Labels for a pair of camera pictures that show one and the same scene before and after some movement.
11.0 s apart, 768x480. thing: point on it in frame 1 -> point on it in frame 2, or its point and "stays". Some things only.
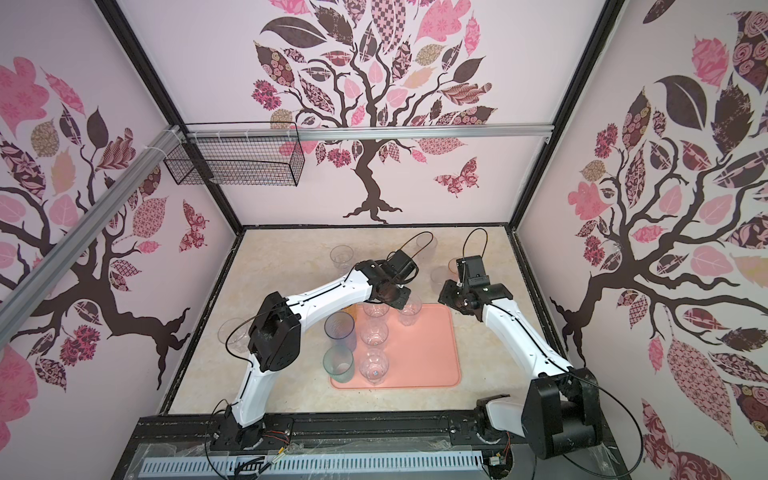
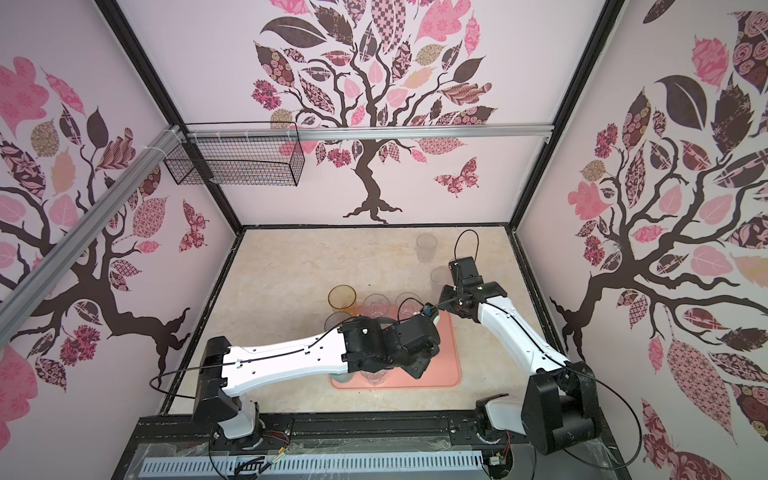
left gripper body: [396, 297] -> [413, 363]
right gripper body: [453, 294] stays
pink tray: [416, 347] stays
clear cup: [427, 249] stays
